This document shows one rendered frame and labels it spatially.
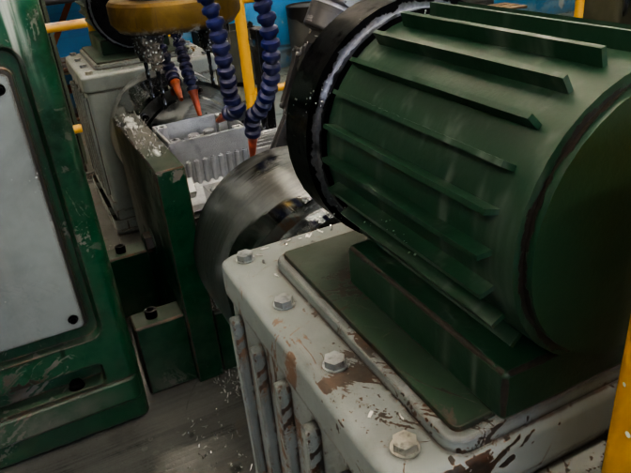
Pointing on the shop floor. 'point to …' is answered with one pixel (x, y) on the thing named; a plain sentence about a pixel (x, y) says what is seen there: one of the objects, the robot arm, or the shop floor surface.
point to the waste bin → (296, 12)
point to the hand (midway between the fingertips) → (284, 139)
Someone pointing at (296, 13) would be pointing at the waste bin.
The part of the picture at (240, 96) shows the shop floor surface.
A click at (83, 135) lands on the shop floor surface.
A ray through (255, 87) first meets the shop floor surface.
